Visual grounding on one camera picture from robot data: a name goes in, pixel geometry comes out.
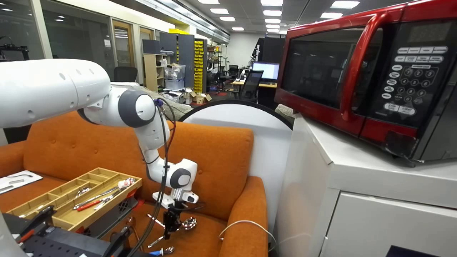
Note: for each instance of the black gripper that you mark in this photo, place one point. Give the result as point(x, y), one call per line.
point(172, 219)

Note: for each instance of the silver spoon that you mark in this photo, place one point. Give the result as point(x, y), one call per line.
point(189, 223)
point(156, 220)

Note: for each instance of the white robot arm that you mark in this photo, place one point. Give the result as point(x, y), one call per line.
point(35, 90)

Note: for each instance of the orange fabric sofa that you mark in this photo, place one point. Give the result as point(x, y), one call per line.
point(232, 214)

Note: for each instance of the wooden cutlery tray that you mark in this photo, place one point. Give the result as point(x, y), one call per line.
point(96, 183)

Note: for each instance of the black mounting plate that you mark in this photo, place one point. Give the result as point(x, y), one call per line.
point(55, 242)

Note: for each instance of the white paper sheet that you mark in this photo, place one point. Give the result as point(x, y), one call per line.
point(18, 180)

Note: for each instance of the white cabinet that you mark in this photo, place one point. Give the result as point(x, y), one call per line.
point(342, 197)

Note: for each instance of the computer monitor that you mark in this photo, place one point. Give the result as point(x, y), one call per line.
point(269, 70)

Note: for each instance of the red microwave oven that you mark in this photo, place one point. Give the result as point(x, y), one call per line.
point(386, 76)

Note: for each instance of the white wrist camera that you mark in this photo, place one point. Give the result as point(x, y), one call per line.
point(176, 196)

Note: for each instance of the blue handled utensil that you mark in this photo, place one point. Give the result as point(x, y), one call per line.
point(162, 252)

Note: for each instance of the red handled tool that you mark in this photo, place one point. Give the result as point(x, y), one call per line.
point(96, 202)

